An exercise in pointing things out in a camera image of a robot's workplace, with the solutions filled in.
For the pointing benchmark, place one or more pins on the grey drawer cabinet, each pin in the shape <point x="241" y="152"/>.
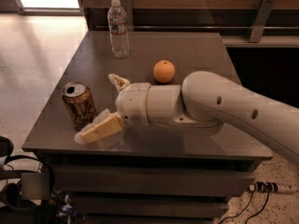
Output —
<point x="145" y="175"/>

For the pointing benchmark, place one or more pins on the clear plastic water bottle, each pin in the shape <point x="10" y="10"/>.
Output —
<point x="117" y="24"/>

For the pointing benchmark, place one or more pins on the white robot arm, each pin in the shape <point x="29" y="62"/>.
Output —
<point x="203" y="103"/>

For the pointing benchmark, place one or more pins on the orange soda can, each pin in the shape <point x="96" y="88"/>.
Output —
<point x="79" y="103"/>

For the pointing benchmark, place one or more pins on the orange fruit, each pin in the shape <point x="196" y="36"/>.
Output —
<point x="164" y="71"/>

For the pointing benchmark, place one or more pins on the right metal wall bracket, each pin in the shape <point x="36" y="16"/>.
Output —
<point x="263" y="12"/>

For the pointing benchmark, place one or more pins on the left metal wall bracket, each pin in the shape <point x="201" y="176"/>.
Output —
<point x="128" y="7"/>

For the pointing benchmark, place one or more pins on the white power strip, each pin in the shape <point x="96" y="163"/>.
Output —
<point x="272" y="187"/>

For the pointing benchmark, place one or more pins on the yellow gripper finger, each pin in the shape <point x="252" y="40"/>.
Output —
<point x="103" y="125"/>
<point x="120" y="83"/>

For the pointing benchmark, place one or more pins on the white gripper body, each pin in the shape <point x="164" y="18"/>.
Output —
<point x="132" y="103"/>

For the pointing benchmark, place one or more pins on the metal wall bracket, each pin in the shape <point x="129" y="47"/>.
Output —
<point x="263" y="12"/>
<point x="128" y="7"/>

